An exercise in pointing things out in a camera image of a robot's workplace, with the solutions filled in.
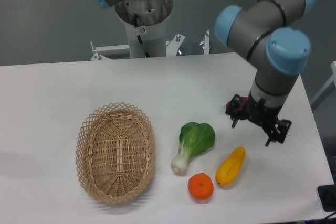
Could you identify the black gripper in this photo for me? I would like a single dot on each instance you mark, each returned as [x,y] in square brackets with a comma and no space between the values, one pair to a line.
[242,108]

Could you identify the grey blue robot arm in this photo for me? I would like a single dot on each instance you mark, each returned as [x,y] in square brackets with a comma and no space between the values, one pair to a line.
[261,35]

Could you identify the purple sweet potato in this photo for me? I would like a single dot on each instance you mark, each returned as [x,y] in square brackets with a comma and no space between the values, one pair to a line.
[236,102]

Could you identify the green bok choy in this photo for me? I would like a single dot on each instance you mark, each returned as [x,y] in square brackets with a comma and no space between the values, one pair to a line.
[194,139]

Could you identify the orange tangerine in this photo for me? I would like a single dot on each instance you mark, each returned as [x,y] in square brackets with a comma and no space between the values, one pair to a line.
[200,186]

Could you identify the black device at edge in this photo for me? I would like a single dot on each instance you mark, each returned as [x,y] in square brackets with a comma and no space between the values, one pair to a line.
[327,197]

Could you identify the woven wicker basket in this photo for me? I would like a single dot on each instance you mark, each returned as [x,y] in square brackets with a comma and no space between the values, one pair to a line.
[115,153]

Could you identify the white frame at right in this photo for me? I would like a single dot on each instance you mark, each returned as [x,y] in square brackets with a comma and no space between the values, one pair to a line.
[324,91]

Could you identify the white metal base frame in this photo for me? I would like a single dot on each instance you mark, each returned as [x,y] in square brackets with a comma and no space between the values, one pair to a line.
[155,48]

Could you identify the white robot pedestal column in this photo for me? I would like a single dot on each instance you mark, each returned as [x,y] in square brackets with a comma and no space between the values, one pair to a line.
[144,20]

